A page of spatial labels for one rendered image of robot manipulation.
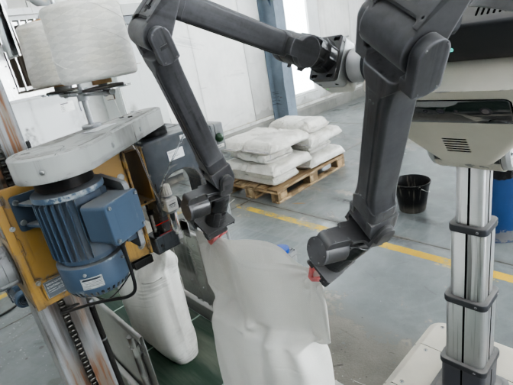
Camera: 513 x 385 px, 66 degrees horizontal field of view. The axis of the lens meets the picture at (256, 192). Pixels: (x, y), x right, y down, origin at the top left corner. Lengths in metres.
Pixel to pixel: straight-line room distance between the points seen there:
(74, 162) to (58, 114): 3.07
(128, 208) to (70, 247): 0.15
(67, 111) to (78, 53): 3.05
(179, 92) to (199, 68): 5.34
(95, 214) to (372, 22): 0.62
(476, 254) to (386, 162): 0.78
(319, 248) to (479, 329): 0.84
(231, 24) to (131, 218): 0.46
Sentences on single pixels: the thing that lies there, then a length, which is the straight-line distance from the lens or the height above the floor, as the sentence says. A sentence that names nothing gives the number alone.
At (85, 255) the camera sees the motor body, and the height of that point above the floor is 1.19.
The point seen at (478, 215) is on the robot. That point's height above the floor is 0.99.
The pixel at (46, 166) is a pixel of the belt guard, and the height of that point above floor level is 1.40.
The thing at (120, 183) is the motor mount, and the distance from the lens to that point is 0.92.
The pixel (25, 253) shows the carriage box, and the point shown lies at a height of 1.18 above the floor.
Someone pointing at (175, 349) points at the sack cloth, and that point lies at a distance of 1.75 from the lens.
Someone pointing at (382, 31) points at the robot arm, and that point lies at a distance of 0.48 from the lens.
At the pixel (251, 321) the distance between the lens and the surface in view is 1.14.
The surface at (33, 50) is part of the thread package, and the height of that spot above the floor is 1.62.
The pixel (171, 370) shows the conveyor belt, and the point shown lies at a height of 0.38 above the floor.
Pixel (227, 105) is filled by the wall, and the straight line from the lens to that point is 6.49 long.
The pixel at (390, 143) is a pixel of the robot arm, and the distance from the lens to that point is 0.58.
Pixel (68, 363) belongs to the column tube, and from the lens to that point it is 1.32.
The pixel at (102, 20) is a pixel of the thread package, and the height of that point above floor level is 1.64.
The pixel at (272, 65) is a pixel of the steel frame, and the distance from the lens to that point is 7.15.
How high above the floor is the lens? 1.55
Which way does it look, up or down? 21 degrees down
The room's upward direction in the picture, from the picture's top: 10 degrees counter-clockwise
